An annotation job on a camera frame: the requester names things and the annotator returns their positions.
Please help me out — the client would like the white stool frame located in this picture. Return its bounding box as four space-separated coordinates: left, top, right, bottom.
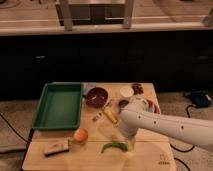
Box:
55 0 134 31

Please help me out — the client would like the blue device on floor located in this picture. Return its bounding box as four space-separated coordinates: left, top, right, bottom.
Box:
185 91 212 108

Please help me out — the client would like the dark red bowl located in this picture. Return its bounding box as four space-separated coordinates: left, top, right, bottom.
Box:
86 87 108 108

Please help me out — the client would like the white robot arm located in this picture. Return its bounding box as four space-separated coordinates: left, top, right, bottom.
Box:
118 96 213 152

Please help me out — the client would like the brown dried food cluster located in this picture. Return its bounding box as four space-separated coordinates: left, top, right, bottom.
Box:
132 83 143 95

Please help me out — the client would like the orange plate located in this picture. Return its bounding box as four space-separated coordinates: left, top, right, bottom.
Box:
147 99 160 114

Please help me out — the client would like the wooden block brush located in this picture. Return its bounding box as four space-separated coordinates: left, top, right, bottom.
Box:
44 140 69 157

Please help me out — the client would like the green plastic tray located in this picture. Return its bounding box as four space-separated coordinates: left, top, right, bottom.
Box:
32 83 83 131

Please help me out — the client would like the small metal cup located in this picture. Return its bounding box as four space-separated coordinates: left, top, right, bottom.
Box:
118 100 129 109

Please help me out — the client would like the black power cable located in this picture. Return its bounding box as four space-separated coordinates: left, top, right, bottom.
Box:
170 103 198 171

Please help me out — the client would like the black cable left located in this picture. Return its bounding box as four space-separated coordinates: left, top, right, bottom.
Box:
0 112 30 144

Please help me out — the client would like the orange peach fruit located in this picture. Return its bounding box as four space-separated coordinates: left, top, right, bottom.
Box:
73 128 88 143

